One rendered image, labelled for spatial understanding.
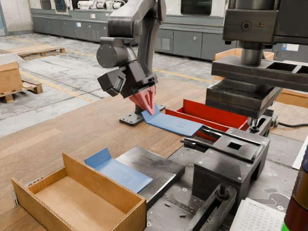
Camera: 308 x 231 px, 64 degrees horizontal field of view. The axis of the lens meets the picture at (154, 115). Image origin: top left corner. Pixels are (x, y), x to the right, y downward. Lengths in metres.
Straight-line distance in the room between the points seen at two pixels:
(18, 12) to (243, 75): 11.55
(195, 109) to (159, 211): 0.46
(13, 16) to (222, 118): 11.24
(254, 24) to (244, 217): 0.33
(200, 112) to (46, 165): 0.52
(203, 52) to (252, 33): 5.31
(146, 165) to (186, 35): 5.42
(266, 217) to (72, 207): 0.37
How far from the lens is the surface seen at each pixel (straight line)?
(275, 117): 0.92
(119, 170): 0.60
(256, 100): 0.44
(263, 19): 0.45
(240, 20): 0.46
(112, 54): 0.60
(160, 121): 0.67
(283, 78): 0.46
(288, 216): 0.29
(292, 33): 0.42
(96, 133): 0.81
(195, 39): 5.82
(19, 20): 11.88
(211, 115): 0.88
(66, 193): 0.60
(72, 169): 0.61
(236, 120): 0.85
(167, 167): 0.61
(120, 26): 0.67
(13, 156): 0.79
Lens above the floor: 1.29
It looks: 25 degrees down
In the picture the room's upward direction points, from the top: straight up
